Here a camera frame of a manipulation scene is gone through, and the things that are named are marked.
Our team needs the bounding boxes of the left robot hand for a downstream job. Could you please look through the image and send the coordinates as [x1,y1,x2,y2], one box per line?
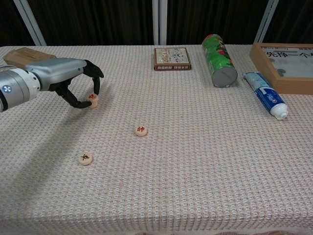
[24,58,105,109]

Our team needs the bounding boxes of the wooden chess piece black chariot character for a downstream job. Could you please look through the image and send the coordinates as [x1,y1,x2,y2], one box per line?
[78,152,93,166]

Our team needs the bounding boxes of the wooden chess piece red general character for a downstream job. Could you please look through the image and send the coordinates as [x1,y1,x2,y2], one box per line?
[134,125,148,137]

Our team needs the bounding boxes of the small brown card box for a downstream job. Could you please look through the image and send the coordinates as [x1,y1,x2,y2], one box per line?
[154,47,192,71]

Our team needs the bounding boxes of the beige woven tablecloth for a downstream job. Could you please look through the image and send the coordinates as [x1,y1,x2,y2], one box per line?
[0,45,313,235]

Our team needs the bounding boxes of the wooden block far left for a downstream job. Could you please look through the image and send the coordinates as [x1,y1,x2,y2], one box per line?
[2,47,57,69]

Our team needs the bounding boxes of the black curtain panel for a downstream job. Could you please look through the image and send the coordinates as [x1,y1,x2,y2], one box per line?
[30,0,154,47]
[0,0,37,47]
[265,0,313,45]
[166,0,266,46]

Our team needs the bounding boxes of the green cylindrical snack can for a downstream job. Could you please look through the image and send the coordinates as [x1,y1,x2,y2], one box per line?
[201,33,238,88]

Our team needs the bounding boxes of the blue white toothpaste tube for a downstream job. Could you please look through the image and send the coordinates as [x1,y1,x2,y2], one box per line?
[242,71,289,120]

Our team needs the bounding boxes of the silver aluminium frame post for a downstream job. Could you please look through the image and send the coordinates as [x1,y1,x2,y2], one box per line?
[152,0,168,46]
[253,0,280,44]
[13,0,47,47]

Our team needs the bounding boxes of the wooden frame coin bank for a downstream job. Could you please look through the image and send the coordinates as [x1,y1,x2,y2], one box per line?
[249,42,313,95]

